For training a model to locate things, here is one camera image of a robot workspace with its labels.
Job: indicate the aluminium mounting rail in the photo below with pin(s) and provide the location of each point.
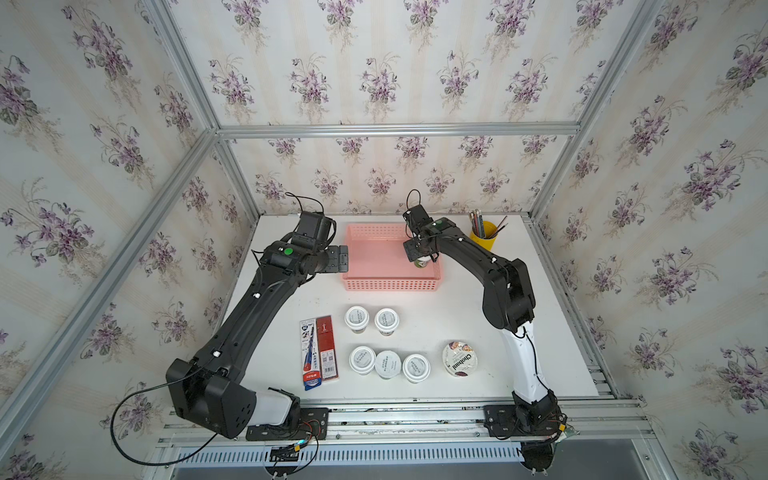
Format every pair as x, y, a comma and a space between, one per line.
591, 418

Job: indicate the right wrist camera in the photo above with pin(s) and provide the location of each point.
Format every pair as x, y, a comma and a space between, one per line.
416, 219

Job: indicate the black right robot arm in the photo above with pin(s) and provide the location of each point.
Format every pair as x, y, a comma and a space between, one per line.
508, 302

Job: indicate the yellow pencil cup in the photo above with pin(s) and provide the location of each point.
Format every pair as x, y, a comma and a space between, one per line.
486, 236

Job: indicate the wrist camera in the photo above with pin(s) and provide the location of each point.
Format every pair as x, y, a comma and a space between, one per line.
314, 231
416, 219

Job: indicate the pink plastic basket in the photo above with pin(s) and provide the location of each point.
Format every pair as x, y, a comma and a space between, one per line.
378, 261

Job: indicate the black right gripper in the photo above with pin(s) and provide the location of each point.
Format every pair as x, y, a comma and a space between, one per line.
409, 249

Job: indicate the yogurt bottle row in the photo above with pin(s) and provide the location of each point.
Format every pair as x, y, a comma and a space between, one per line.
416, 368
362, 360
388, 364
357, 319
387, 320
423, 262

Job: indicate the wide Chobani yogurt cup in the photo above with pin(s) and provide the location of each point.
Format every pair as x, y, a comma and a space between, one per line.
459, 359

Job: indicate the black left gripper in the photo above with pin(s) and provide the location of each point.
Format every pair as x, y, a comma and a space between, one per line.
333, 263

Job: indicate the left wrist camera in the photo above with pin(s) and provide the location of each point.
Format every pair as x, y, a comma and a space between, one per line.
314, 231

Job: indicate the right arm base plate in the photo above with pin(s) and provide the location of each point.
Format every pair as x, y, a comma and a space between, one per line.
507, 421

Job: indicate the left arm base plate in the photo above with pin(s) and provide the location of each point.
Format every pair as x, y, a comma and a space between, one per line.
279, 415

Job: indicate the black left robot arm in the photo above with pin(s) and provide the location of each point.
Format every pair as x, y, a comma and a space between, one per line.
206, 390

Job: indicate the pencils in cup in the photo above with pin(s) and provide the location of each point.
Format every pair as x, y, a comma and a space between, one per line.
476, 218

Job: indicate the red pencil box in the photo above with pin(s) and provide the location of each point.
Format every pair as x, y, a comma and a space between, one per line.
326, 349

